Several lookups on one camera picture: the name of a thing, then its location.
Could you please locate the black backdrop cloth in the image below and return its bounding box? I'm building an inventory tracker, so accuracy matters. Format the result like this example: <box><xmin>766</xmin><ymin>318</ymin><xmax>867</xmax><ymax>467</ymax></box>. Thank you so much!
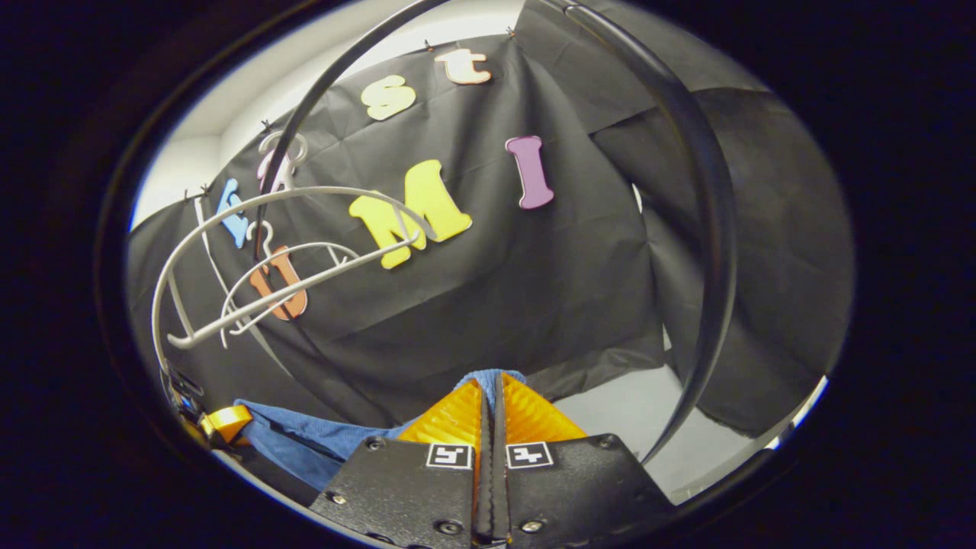
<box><xmin>126</xmin><ymin>0</ymin><xmax>856</xmax><ymax>441</ymax></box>

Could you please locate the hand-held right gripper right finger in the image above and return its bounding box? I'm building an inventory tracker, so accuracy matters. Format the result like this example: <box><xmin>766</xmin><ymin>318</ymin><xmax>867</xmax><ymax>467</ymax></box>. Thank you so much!
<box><xmin>493</xmin><ymin>373</ymin><xmax>676</xmax><ymax>549</ymax></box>

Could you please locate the blue garment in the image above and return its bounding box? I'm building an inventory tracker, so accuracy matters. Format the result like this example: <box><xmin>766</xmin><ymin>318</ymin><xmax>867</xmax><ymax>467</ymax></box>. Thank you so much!
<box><xmin>235</xmin><ymin>369</ymin><xmax>528</xmax><ymax>493</ymax></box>

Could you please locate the white plastic hanger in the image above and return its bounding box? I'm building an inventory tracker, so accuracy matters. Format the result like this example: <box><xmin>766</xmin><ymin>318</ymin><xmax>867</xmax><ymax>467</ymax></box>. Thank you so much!
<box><xmin>219</xmin><ymin>220</ymin><xmax>361</xmax><ymax>348</ymax></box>
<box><xmin>150</xmin><ymin>130</ymin><xmax>438</xmax><ymax>376</ymax></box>

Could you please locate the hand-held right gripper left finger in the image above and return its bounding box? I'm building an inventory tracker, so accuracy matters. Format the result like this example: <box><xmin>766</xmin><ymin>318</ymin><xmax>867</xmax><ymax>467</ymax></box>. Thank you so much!
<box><xmin>309</xmin><ymin>378</ymin><xmax>490</xmax><ymax>549</ymax></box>

